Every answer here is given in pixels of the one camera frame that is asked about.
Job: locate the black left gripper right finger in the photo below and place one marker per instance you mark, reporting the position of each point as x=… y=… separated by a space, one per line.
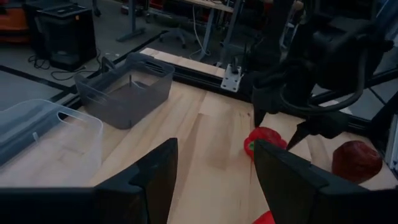
x=311 y=199

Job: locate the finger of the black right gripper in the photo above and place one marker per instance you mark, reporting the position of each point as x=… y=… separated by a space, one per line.
x=323 y=127
x=260 y=105

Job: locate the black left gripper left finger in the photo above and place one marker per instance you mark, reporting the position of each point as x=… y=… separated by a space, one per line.
x=93 y=205

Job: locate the red bell pepper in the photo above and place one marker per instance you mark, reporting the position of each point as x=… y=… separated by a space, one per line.
x=264 y=135
x=265 y=219

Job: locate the dark red pepper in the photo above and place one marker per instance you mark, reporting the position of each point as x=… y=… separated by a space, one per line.
x=356 y=161

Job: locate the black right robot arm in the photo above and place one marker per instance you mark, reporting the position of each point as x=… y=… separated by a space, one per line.
x=280 y=25

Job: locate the clear plastic basket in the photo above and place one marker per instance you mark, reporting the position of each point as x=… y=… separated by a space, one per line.
x=46 y=140

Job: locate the dark grey plastic basket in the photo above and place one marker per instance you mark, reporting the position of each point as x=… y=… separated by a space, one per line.
x=130 y=105

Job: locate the office chair base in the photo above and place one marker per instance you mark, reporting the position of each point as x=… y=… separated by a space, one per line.
x=178 y=31

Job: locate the wooden top desk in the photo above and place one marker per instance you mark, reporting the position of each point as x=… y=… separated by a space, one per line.
x=211 y=4

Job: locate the grey table leg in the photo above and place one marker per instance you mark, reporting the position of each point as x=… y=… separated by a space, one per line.
x=133 y=18

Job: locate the black equipment box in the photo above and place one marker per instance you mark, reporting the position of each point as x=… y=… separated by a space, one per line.
x=68 y=34

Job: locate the orange crate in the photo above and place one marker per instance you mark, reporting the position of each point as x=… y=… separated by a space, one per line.
x=12 y=21

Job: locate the white metal bracket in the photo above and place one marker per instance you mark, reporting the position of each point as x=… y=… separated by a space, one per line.
x=231 y=81

